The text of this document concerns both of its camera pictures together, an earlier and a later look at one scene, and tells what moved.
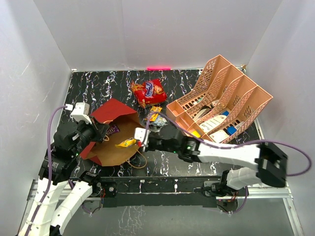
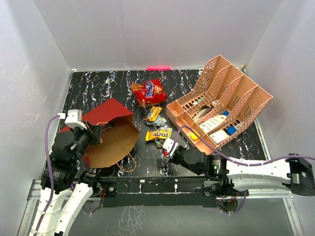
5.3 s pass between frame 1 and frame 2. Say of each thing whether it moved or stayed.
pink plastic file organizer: stayed
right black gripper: moved
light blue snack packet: stayed
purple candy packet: moved
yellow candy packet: stayed
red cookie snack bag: stayed
